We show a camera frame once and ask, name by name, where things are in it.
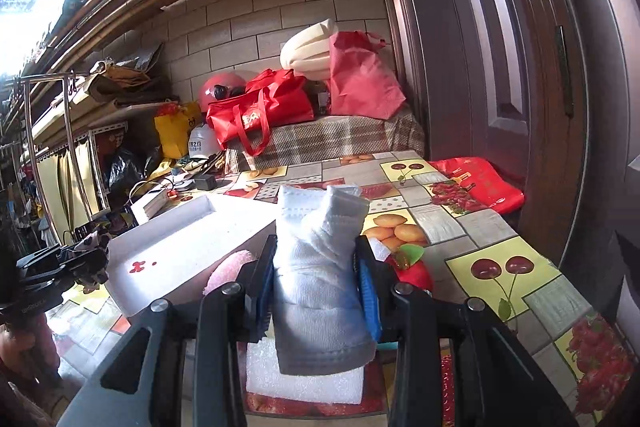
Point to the red plush apple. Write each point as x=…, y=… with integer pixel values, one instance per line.
x=406, y=261

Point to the fruit print tablecloth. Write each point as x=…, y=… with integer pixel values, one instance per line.
x=471, y=252

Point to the pink fluffy plush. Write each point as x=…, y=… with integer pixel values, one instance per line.
x=228, y=270

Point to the white helmet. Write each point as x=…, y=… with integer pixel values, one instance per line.
x=202, y=142

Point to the white foam block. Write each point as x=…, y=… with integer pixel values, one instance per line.
x=263, y=377

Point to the white book stack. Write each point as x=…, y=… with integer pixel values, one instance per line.
x=148, y=205

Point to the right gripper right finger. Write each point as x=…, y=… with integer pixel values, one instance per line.
x=456, y=363

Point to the person's left hand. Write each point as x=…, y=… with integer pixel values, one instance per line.
x=17, y=343

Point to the metal shelf rack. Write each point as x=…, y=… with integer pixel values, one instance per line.
x=63, y=152

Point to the yellow shopping bag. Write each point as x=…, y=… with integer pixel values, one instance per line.
x=174, y=123

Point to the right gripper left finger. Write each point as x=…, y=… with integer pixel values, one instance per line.
x=139, y=382

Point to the red tote bag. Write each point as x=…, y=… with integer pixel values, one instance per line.
x=272, y=99

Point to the black charger box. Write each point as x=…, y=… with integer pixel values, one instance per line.
x=205, y=182

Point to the red paper bag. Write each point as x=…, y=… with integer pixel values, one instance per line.
x=360, y=83

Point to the white cardboard box tray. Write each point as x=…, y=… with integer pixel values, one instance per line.
x=173, y=255

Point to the pink helmet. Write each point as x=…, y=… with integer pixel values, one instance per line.
x=219, y=87

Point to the white towel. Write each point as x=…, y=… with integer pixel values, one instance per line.
x=318, y=319

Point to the red plastic bag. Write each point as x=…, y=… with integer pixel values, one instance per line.
x=481, y=181

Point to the plaid cloth covered bench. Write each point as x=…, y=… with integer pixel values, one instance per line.
x=331, y=137

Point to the cream foam roll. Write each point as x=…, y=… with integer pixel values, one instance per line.
x=308, y=51

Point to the black plastic bag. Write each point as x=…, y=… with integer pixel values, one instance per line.
x=125, y=172

